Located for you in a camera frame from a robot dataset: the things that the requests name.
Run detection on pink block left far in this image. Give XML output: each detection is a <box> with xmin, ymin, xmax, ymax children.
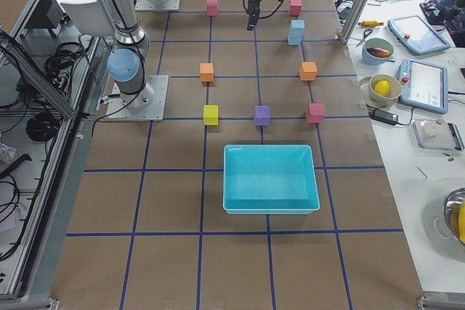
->
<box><xmin>288</xmin><ymin>0</ymin><xmax>302</xmax><ymax>17</ymax></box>

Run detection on orange block near base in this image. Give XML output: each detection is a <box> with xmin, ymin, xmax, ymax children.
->
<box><xmin>199</xmin><ymin>62</ymin><xmax>214</xmax><ymax>83</ymax></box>

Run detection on yellow block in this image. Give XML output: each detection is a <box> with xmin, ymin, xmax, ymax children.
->
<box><xmin>203</xmin><ymin>105</ymin><xmax>219</xmax><ymax>126</ymax></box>

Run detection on black power adapter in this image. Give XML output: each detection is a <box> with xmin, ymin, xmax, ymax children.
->
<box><xmin>371</xmin><ymin>108</ymin><xmax>398</xmax><ymax>126</ymax></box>

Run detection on teach pendant far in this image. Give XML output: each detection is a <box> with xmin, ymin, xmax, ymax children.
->
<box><xmin>387</xmin><ymin>15</ymin><xmax>450</xmax><ymax>55</ymax></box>

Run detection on steel bowl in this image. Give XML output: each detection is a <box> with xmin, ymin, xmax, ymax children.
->
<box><xmin>433</xmin><ymin>187</ymin><xmax>464</xmax><ymax>247</ymax></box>

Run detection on teach pendant near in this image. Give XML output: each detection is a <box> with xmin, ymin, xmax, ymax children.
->
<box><xmin>397</xmin><ymin>59</ymin><xmax>448</xmax><ymax>115</ymax></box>

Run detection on purple block near teal tray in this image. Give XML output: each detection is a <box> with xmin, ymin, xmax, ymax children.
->
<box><xmin>254</xmin><ymin>105</ymin><xmax>270</xmax><ymax>126</ymax></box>

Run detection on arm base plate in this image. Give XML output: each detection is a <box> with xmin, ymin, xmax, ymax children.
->
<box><xmin>135</xmin><ymin>0</ymin><xmax>180</xmax><ymax>12</ymax></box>
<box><xmin>106</xmin><ymin>75</ymin><xmax>169</xmax><ymax>122</ymax></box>

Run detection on kitchen scale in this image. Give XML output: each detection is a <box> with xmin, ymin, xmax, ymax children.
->
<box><xmin>412</xmin><ymin>119</ymin><xmax>464</xmax><ymax>151</ymax></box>

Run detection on light blue block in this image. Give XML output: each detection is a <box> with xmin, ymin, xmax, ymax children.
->
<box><xmin>288</xmin><ymin>33</ymin><xmax>303</xmax><ymax>46</ymax></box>
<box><xmin>288</xmin><ymin>20</ymin><xmax>305</xmax><ymax>37</ymax></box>

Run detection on teach pendant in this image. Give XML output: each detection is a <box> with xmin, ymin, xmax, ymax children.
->
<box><xmin>397</xmin><ymin>59</ymin><xmax>448</xmax><ymax>115</ymax></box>
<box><xmin>387</xmin><ymin>15</ymin><xmax>450</xmax><ymax>55</ymax></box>

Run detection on orange block far side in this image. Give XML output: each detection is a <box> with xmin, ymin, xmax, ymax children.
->
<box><xmin>299</xmin><ymin>62</ymin><xmax>318</xmax><ymax>81</ymax></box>

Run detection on teal plastic tray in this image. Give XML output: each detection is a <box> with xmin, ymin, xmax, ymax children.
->
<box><xmin>222</xmin><ymin>144</ymin><xmax>320</xmax><ymax>215</ymax></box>

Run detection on blue bowl with fruit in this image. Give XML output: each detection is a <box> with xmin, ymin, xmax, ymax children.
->
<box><xmin>362</xmin><ymin>38</ymin><xmax>394</xmax><ymax>65</ymax></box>

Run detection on cream bowl with lemon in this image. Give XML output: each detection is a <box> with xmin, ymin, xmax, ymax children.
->
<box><xmin>368</xmin><ymin>74</ymin><xmax>402</xmax><ymax>107</ymax></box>

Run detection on scissors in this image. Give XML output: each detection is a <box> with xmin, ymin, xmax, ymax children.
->
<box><xmin>356</xmin><ymin>28</ymin><xmax>373</xmax><ymax>46</ymax></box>

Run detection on pink block right far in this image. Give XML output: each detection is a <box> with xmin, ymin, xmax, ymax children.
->
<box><xmin>306</xmin><ymin>103</ymin><xmax>326</xmax><ymax>123</ymax></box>

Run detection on pink block near base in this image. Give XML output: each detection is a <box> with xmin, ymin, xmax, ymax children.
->
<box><xmin>206</xmin><ymin>0</ymin><xmax>219</xmax><ymax>17</ymax></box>

